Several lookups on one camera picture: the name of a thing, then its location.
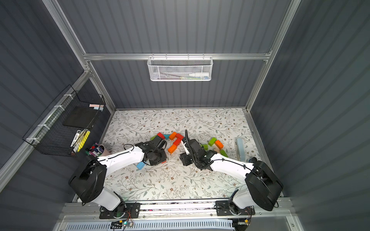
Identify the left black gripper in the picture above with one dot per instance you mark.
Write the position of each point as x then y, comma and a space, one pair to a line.
157, 143

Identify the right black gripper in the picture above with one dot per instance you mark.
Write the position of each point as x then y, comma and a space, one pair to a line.
190, 144

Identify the red rectangular block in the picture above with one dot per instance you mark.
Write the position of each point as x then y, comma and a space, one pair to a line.
179, 136
177, 142

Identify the orange rectangular block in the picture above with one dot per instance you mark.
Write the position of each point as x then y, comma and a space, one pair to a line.
173, 136

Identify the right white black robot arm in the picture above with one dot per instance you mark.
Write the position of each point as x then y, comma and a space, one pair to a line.
263, 186

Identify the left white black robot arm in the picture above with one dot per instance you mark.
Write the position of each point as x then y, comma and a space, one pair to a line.
89, 178

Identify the light blue block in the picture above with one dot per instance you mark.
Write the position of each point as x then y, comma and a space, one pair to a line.
140, 165

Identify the light blue eraser box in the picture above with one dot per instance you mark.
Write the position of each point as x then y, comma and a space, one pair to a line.
241, 155

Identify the pink pen cup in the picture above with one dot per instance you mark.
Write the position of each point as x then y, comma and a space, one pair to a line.
97, 150

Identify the yellow highlighter pack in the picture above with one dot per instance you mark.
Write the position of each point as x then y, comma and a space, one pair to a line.
81, 140

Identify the white marker in basket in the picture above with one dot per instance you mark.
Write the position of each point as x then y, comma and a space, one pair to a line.
200, 75

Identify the white wire mesh basket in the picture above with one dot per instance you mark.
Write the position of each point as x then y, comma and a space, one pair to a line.
171, 69

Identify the black wire mesh basket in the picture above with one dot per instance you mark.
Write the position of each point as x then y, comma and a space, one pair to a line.
58, 132

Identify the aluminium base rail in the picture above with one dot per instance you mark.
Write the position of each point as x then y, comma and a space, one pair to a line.
176, 209

